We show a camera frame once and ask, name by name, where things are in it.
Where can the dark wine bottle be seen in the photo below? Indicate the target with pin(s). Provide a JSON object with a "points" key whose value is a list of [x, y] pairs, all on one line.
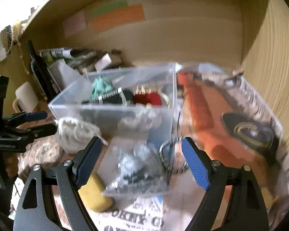
{"points": [[40, 71]]}

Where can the orange sticky note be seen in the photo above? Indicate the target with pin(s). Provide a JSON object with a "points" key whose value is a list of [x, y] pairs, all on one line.
{"points": [[121, 16]]}

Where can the grey glitter pouch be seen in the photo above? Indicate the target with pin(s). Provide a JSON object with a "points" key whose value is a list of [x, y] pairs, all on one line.
{"points": [[132, 168]]}

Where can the red velvet pouch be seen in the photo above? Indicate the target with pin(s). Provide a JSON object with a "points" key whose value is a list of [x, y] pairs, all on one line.
{"points": [[150, 97]]}

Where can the beige mug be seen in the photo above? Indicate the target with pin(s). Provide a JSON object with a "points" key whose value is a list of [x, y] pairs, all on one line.
{"points": [[26, 99]]}

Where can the rolled newspaper stack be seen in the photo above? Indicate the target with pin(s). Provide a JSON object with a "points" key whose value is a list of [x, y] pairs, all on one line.
{"points": [[81, 59]]}

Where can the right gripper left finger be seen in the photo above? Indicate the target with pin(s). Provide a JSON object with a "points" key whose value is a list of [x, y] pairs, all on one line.
{"points": [[36, 208]]}

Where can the clear plastic storage box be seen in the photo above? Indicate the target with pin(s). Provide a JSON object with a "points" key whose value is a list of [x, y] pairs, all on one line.
{"points": [[115, 113]]}

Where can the green sticky note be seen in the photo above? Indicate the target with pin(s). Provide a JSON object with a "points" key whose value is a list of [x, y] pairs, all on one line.
{"points": [[108, 7]]}

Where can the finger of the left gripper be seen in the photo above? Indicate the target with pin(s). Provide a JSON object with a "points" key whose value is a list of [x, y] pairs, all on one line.
{"points": [[37, 132], [24, 117]]}

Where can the white paper card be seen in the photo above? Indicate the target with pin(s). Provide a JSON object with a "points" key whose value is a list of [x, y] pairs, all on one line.
{"points": [[104, 63]]}

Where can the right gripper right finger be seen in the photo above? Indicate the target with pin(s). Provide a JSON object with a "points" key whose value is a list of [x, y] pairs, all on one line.
{"points": [[246, 208]]}

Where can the green knitted pouch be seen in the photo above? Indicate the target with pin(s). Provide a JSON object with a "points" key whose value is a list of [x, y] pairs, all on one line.
{"points": [[101, 85]]}

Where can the white black-trimmed fabric pouch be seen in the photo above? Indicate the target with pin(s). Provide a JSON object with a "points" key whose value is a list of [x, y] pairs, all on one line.
{"points": [[74, 134]]}

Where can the pink sticky note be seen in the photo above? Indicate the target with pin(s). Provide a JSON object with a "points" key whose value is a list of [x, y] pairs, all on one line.
{"points": [[74, 24]]}

